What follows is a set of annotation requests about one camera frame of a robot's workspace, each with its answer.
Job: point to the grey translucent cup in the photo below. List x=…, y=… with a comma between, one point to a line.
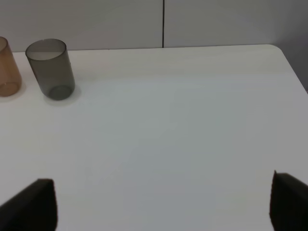
x=49, y=61

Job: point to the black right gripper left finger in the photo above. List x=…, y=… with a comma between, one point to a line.
x=32, y=209

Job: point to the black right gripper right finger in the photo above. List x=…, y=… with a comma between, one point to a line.
x=288, y=203

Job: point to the orange translucent cup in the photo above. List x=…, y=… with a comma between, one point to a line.
x=10, y=78

